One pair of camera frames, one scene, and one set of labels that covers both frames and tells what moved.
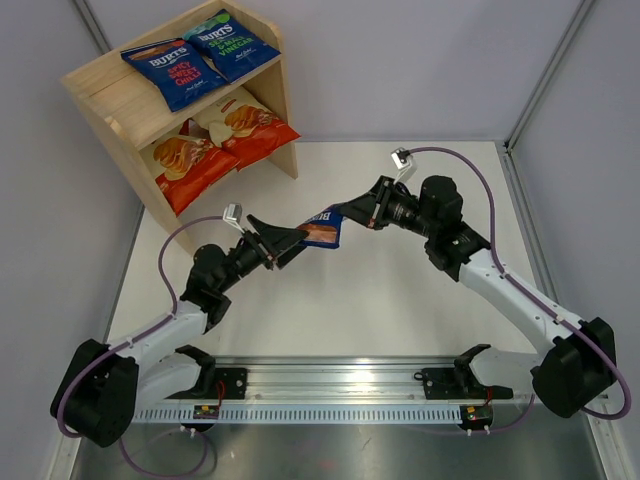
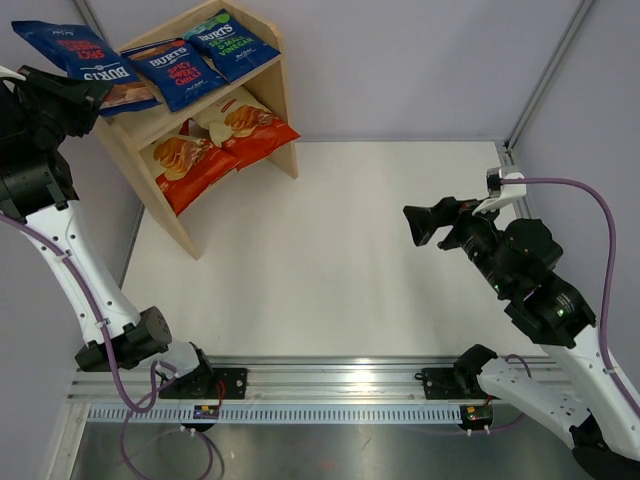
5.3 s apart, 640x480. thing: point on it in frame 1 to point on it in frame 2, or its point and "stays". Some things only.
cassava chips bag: x=246 y=128 stays
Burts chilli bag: x=324 y=228 to x=81 y=53
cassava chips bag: x=190 y=166 stays
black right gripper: x=365 y=209 to x=423 y=221
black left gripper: x=275 y=240 to x=82 y=99
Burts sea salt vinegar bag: x=232 y=47 stays
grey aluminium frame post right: x=546 y=75 stays
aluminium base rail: x=341 y=379 stays
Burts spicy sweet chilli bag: x=175 y=70 stays
